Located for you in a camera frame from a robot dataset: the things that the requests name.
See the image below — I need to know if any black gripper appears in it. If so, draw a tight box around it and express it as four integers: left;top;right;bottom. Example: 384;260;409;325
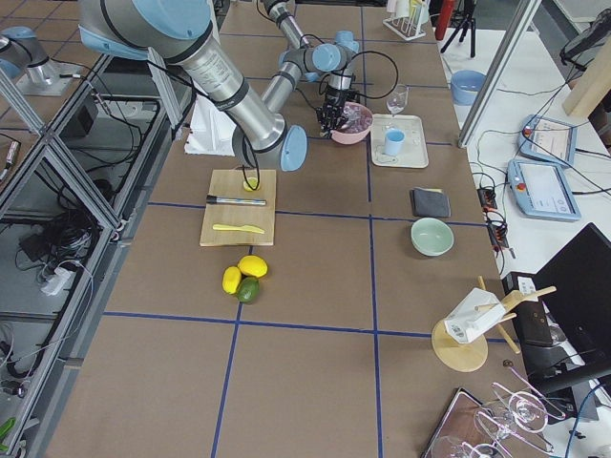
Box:
315;86;358;132

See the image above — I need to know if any pink bowl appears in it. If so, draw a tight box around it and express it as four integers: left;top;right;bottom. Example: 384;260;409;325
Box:
331;106;373;145

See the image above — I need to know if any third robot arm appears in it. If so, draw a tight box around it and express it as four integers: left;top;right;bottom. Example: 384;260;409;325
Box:
1;26;74;96

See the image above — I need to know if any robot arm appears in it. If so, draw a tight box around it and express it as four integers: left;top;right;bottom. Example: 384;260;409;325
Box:
263;1;360;136
78;1;307;172

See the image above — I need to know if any clear ice cubes pile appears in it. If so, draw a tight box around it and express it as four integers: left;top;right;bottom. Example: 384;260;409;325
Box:
340;102;372;134

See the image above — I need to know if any light blue cup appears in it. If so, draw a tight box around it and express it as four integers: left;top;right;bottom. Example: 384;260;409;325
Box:
384;129;405;157

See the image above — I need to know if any clear wine glass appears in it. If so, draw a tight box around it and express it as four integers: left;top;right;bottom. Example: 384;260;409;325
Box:
386;84;410;129

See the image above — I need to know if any cream bear tray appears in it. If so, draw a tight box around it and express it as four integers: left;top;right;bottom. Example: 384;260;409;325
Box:
370;114;429;169

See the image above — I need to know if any lemon half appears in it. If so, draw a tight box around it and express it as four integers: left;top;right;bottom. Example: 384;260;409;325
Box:
242;177;260;192

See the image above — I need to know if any wooden cutting board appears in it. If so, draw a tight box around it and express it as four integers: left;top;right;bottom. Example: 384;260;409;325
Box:
200;169;277;247

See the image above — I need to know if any grey folded cloth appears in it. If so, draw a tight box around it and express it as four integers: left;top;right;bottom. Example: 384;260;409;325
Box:
410;188;451;218

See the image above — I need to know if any blue basin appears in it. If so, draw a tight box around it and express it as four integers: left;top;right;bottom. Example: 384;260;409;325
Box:
450;70;486;106

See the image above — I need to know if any yellow plastic knife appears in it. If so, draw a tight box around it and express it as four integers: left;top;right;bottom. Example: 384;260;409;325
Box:
212;223;265;235

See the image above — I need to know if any metal cylinder rod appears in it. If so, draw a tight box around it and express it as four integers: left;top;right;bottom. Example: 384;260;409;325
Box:
206;195;267;207

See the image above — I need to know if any green bowl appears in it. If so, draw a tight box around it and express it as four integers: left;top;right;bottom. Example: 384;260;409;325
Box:
411;218;454;257

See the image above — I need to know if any red fire extinguisher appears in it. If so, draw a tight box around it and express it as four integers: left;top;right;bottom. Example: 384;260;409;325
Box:
434;0;454;41

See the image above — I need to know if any black tripod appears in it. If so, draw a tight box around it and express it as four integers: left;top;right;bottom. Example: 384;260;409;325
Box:
440;0;477;58

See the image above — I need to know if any yellow lemon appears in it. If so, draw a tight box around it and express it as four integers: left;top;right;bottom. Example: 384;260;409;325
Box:
238;255;268;278
221;265;242;295

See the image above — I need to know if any green avocado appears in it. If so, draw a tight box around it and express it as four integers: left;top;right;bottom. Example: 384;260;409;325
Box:
236;277;260;303

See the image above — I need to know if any teach pendant far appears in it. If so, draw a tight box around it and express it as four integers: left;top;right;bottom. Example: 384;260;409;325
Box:
517;114;578;167

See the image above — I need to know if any teach pendant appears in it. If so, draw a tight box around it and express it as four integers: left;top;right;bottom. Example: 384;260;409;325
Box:
507;159;581;221
517;114;578;167

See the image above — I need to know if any teach pendant near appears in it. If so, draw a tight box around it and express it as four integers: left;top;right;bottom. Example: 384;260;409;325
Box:
507;159;581;221

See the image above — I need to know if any white carton box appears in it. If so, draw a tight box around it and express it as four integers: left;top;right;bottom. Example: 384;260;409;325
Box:
443;288;505;344

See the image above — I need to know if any wooden stand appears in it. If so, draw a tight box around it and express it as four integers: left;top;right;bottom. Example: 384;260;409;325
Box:
432;276;557;372

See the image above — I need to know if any black monitor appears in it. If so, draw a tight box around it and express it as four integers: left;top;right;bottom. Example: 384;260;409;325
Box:
515;222;610;394

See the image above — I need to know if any wine glasses rack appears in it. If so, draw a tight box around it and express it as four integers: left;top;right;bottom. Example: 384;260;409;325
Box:
421;372;566;457

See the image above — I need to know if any white wire cup rack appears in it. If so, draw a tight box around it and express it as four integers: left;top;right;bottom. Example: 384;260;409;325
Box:
383;0;430;41

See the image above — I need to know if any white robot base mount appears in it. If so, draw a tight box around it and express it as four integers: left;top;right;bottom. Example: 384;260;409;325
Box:
184;95;236;156

